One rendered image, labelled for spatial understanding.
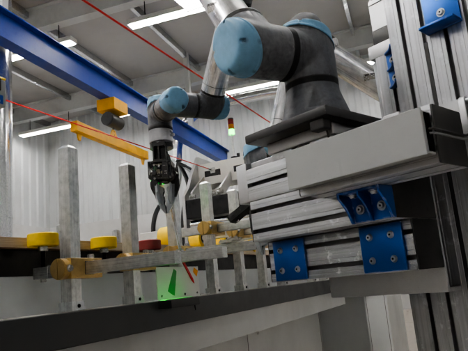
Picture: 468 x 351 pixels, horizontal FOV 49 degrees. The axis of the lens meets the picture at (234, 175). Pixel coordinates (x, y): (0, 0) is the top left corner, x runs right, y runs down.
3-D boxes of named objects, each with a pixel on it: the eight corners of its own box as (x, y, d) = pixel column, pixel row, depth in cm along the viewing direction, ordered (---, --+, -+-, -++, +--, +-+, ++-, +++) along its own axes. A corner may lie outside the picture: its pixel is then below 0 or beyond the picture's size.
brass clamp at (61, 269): (104, 276, 134) (104, 257, 135) (67, 278, 122) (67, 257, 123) (86, 278, 137) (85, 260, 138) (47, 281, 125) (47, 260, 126)
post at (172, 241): (186, 311, 171) (177, 169, 180) (181, 312, 167) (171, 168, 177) (177, 312, 172) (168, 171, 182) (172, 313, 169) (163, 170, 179)
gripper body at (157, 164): (147, 180, 153) (145, 141, 155) (154, 186, 161) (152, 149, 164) (173, 177, 152) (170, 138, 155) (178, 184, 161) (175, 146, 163)
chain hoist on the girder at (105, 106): (129, 138, 680) (127, 104, 690) (115, 132, 649) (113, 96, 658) (112, 142, 688) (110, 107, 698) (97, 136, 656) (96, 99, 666)
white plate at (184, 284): (200, 295, 178) (198, 266, 181) (159, 300, 155) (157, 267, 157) (199, 295, 179) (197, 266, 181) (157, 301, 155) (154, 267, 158)
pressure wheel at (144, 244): (166, 270, 183) (164, 238, 186) (154, 271, 176) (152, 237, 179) (147, 272, 187) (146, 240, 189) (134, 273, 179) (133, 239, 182)
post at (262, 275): (270, 304, 237) (260, 201, 247) (267, 305, 234) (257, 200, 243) (263, 305, 238) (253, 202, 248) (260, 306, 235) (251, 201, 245)
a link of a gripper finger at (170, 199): (163, 211, 152) (161, 180, 154) (167, 214, 158) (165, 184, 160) (173, 209, 152) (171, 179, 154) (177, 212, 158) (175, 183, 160)
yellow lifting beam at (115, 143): (149, 165, 742) (147, 143, 748) (77, 138, 583) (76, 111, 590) (143, 166, 744) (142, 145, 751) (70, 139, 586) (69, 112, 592)
